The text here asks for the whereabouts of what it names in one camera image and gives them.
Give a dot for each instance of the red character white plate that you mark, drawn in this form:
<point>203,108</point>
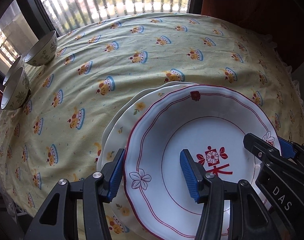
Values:
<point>210,122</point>

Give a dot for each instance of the scalloped yellow flower plate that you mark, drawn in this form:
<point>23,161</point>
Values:
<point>142,93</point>

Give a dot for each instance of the yellow cake print tablecloth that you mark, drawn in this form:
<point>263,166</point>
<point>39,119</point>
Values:
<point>100,69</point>

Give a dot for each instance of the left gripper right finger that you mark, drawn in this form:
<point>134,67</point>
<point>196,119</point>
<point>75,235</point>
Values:
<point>249,218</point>

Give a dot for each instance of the black window frame post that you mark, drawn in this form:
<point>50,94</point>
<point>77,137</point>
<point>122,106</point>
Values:
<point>41,23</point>

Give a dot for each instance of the red curtain right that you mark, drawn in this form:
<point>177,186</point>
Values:
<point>259,15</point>

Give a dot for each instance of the floral ceramic bowl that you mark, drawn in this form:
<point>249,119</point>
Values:
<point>16,91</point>

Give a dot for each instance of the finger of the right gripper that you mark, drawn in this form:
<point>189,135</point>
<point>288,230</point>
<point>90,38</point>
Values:
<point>266,153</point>
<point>292,150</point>

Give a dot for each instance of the beaded rim floral plate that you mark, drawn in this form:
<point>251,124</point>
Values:
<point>122,222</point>

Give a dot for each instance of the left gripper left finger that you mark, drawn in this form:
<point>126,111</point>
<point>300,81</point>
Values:
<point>57,216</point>

